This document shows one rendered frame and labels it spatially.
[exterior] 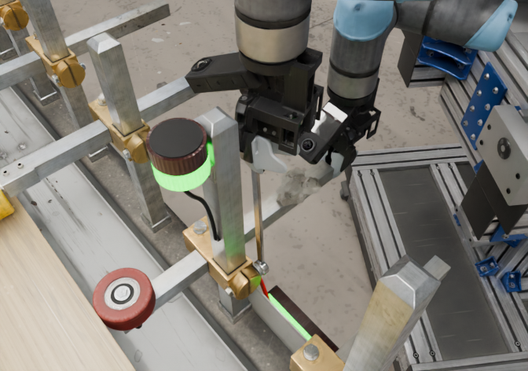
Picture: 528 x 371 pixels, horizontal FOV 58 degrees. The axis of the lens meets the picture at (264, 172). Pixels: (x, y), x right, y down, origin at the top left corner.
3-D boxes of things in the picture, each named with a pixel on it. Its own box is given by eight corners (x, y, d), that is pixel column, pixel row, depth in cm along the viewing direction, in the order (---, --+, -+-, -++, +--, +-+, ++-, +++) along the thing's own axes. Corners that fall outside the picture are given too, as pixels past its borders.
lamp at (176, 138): (204, 224, 66) (185, 108, 50) (229, 250, 64) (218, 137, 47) (169, 248, 64) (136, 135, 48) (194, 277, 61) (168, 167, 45)
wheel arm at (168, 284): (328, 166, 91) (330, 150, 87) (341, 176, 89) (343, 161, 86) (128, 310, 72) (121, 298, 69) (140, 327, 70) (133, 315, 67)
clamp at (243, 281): (210, 231, 81) (207, 214, 77) (262, 285, 75) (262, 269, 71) (182, 250, 79) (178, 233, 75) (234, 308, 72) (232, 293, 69)
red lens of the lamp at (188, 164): (185, 124, 52) (183, 109, 50) (220, 155, 49) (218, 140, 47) (138, 151, 49) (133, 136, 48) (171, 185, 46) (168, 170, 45)
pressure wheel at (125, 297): (146, 291, 77) (131, 254, 68) (174, 327, 73) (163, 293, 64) (101, 323, 73) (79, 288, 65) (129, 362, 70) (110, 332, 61)
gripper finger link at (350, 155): (352, 173, 84) (360, 137, 77) (346, 177, 84) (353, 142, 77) (332, 158, 86) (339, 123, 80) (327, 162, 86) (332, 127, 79)
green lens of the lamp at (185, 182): (188, 140, 54) (186, 126, 52) (221, 170, 51) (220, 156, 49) (143, 167, 51) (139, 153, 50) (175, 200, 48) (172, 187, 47)
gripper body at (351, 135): (376, 137, 84) (390, 82, 75) (342, 161, 80) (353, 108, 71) (344, 114, 87) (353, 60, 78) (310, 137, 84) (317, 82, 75)
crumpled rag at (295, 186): (299, 163, 86) (300, 155, 84) (327, 185, 82) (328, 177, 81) (262, 189, 82) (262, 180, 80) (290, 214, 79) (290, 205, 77)
